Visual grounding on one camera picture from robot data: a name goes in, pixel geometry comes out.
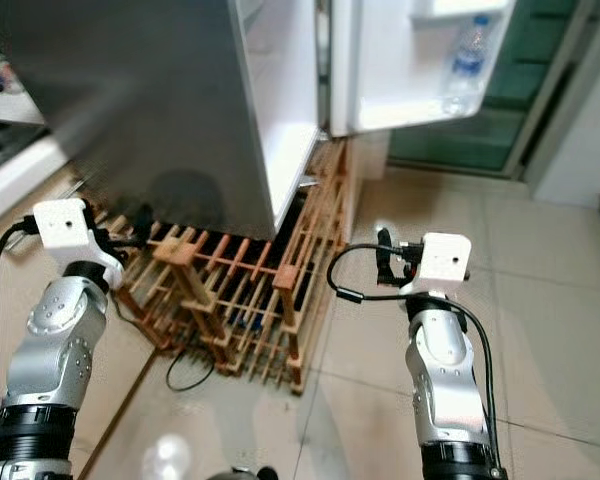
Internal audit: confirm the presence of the robot left leg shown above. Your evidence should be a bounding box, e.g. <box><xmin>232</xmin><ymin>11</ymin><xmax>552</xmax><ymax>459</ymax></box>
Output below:
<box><xmin>207</xmin><ymin>465</ymin><xmax>277</xmax><ymax>480</ymax></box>

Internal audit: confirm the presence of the wooden slatted rack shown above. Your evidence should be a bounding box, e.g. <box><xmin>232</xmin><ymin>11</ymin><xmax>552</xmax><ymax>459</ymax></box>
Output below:
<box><xmin>85</xmin><ymin>140</ymin><xmax>357</xmax><ymax>397</ymax></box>

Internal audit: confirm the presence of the white fridge door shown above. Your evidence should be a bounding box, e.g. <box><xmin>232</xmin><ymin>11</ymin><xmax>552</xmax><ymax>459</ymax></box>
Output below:
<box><xmin>327</xmin><ymin>0</ymin><xmax>519</xmax><ymax>137</ymax></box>

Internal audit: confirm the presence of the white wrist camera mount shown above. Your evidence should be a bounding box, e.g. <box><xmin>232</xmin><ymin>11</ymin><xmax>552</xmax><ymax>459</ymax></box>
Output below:
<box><xmin>400</xmin><ymin>232</ymin><xmax>474</xmax><ymax>300</ymax></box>
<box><xmin>32</xmin><ymin>198</ymin><xmax>125</xmax><ymax>287</ymax></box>

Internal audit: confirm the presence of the clear plastic water bottle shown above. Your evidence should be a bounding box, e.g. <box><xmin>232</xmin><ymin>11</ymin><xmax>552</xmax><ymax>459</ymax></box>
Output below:
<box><xmin>440</xmin><ymin>13</ymin><xmax>494</xmax><ymax>117</ymax></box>

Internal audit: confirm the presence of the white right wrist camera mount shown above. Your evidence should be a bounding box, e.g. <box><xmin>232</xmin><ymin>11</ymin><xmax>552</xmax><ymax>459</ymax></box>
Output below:
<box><xmin>400</xmin><ymin>232</ymin><xmax>474</xmax><ymax>300</ymax></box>

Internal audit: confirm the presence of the black gas stove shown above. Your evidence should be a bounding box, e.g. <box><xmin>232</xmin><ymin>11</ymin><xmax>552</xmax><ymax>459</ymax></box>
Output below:
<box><xmin>0</xmin><ymin>120</ymin><xmax>43</xmax><ymax>183</ymax></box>

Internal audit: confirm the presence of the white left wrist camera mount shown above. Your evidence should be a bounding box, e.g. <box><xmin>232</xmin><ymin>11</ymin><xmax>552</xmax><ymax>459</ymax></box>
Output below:
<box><xmin>32</xmin><ymin>198</ymin><xmax>125</xmax><ymax>287</ymax></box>

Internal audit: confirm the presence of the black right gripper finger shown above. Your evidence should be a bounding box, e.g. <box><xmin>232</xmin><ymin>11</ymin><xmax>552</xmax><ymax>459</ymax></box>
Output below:
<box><xmin>375</xmin><ymin>228</ymin><xmax>400</xmax><ymax>284</ymax></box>

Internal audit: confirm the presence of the white kitchen counter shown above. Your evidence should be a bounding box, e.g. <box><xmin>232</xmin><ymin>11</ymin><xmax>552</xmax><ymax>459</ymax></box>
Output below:
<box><xmin>0</xmin><ymin>134</ymin><xmax>73</xmax><ymax>233</ymax></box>

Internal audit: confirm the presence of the grey fridge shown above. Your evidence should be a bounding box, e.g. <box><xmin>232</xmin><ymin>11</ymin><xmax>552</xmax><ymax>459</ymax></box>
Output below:
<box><xmin>0</xmin><ymin>0</ymin><xmax>333</xmax><ymax>242</ymax></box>

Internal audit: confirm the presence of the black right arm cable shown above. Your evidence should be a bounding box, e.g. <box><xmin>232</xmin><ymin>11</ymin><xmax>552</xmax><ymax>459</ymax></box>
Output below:
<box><xmin>327</xmin><ymin>243</ymin><xmax>503</xmax><ymax>473</ymax></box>

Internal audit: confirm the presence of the thin black floor cable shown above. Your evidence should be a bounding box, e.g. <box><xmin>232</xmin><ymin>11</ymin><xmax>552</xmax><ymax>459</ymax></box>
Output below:
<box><xmin>165</xmin><ymin>348</ymin><xmax>217</xmax><ymax>394</ymax></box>

